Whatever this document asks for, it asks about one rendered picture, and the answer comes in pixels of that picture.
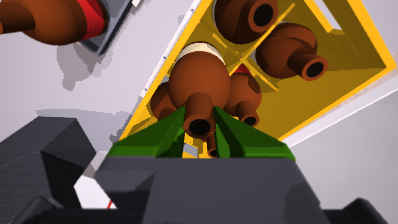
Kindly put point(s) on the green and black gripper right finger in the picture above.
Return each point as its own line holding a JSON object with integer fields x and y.
{"x": 244, "y": 140}

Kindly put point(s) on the yellow crate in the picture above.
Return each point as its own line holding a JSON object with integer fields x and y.
{"x": 357, "y": 56}

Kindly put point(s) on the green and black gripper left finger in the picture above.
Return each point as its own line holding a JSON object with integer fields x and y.
{"x": 155, "y": 139}

